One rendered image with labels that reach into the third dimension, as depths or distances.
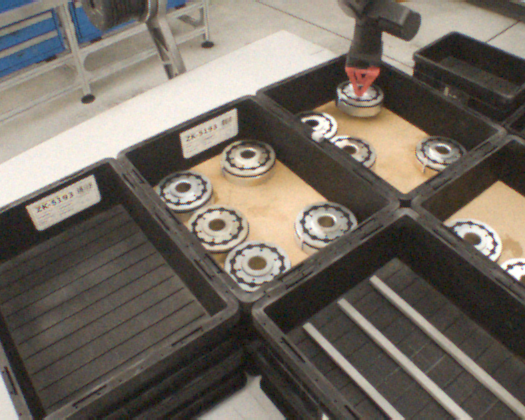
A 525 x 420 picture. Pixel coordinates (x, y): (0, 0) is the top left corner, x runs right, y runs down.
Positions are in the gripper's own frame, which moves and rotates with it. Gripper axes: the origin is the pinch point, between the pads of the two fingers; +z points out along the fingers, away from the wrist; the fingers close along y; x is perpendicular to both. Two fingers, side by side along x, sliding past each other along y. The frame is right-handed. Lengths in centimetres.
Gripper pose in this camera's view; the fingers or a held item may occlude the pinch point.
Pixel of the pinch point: (360, 87)
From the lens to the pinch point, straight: 112.1
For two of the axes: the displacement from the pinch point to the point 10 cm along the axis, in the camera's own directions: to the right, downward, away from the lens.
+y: 2.7, -6.5, 7.1
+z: -0.1, 7.4, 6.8
